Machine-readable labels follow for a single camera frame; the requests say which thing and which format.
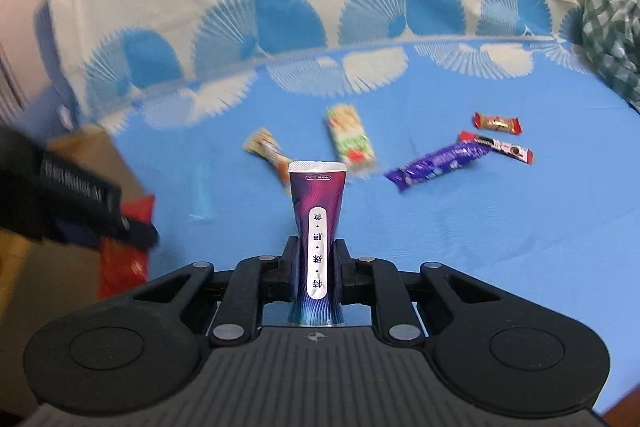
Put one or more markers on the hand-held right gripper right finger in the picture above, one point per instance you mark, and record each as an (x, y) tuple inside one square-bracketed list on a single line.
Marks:
[(342, 268)]

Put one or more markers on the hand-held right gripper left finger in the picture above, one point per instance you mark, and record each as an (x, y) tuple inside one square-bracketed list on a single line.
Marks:
[(292, 268)]

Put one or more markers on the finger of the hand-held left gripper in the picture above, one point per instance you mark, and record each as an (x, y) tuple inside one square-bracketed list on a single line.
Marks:
[(141, 234)]

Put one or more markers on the red snack packet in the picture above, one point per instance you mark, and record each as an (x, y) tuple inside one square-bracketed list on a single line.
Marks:
[(122, 267)]

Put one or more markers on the brown cardboard box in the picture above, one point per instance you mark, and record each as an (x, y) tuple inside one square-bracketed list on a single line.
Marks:
[(100, 152)]

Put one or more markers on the purple wavy snack packet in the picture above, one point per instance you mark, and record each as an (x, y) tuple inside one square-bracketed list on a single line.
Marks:
[(317, 197)]

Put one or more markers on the green white cracker packet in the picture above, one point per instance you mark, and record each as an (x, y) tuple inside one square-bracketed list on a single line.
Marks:
[(350, 139)]

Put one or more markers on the purple snack bar packet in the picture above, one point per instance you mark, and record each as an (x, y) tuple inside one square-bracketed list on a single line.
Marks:
[(437, 164)]

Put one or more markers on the blue white printed bed sheet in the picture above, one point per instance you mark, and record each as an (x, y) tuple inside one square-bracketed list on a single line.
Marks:
[(450, 237)]

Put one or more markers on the red white snack bar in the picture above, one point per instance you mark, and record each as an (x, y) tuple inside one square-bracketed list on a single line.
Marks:
[(500, 147)]

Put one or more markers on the brown red candy bar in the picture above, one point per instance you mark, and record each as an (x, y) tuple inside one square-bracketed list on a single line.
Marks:
[(497, 123)]

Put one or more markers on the green checked cloth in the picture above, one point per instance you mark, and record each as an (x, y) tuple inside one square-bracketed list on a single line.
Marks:
[(612, 7)]

